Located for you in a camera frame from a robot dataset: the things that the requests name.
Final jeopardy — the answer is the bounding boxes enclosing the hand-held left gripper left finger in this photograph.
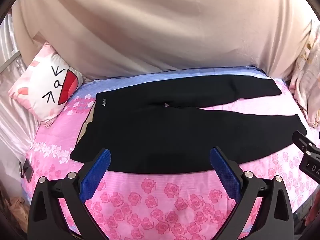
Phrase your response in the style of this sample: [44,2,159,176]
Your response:
[27,148,112,240]

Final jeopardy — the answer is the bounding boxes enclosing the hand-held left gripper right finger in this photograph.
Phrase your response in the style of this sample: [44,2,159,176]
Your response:
[209,147,293,240]

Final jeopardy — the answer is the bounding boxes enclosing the pink satin cloth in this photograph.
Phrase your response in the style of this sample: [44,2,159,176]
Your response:
[0,11,42,165]

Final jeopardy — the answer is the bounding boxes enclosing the pale floral folded quilt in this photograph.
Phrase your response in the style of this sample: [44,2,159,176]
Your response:
[287,19,320,128]

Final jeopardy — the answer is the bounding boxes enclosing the beige blanket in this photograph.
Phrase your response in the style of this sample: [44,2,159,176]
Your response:
[11,0,315,80]

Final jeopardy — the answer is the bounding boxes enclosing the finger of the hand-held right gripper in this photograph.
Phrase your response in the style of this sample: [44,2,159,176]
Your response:
[291,130,320,157]

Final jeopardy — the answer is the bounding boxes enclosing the black phone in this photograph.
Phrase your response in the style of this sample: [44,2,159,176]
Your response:
[19,158,34,183]

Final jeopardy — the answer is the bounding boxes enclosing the grey metal rail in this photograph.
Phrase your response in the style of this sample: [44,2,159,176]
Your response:
[0,50,21,74]

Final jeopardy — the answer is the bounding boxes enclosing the pink floral bed sheet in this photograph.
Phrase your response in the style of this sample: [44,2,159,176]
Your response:
[19,64,320,240]

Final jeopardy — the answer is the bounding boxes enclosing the black pants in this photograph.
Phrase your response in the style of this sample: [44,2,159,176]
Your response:
[69,75,308,174]

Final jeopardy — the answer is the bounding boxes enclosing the cartoon face pillow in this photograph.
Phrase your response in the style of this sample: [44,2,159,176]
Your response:
[7,42,87,127]

